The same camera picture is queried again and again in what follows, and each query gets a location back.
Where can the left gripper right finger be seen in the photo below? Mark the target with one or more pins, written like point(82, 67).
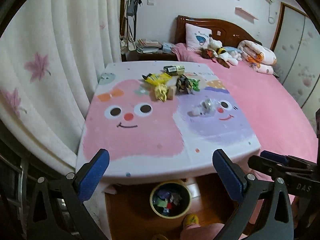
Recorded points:
point(275, 220)

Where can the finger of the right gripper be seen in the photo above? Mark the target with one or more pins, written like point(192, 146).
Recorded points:
point(275, 156)
point(265, 166)

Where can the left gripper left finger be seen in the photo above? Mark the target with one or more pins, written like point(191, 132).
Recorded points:
point(58, 211)

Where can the clear plastic wrapper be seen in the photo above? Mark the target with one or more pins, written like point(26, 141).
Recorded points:
point(207, 107)

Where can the dark patterned wrapper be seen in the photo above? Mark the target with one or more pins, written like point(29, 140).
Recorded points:
point(183, 85)

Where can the small beige box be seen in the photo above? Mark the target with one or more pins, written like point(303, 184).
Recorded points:
point(171, 92)

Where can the gold foil wrapper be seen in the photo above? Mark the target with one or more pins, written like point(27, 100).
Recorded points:
point(161, 92)

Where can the green black small box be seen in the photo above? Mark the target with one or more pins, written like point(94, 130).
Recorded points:
point(174, 70)

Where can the yellow snack packet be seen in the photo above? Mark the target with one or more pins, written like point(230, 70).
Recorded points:
point(156, 79)

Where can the green paper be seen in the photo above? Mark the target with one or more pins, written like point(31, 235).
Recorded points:
point(194, 85)

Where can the yellow rimmed trash bin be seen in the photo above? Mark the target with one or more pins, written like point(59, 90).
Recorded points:
point(170, 199)

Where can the pink bed sheet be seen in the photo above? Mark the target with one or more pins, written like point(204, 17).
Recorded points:
point(276, 118)

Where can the rolled floral quilt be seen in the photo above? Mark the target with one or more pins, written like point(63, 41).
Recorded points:
point(260, 58)

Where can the cartoon printed tablecloth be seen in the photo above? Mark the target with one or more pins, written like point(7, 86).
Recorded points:
point(149, 140)

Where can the blue white plush toy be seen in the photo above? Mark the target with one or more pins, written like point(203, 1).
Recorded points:
point(234, 52)

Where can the wardrobe sliding door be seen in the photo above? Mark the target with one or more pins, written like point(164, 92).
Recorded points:
point(296, 46)

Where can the brown plush toy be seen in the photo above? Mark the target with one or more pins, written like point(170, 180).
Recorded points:
point(210, 55)

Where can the wooden headboard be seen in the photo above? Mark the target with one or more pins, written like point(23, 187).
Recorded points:
point(228, 33)

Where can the white cartoon pillow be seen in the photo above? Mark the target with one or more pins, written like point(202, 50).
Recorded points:
point(196, 37)

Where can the small blue tissue box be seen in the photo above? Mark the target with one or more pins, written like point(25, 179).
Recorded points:
point(167, 47)

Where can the cream floral curtain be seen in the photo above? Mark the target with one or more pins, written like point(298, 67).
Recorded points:
point(53, 53)

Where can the stack of books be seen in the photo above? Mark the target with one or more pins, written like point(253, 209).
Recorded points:
point(144, 46)

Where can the dark wooden nightstand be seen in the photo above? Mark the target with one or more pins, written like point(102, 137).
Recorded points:
point(135, 56)

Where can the white hanging bag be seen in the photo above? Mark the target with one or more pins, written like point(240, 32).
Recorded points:
point(127, 44)

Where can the pink wall shelf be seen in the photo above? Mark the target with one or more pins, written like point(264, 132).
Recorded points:
point(246, 12)

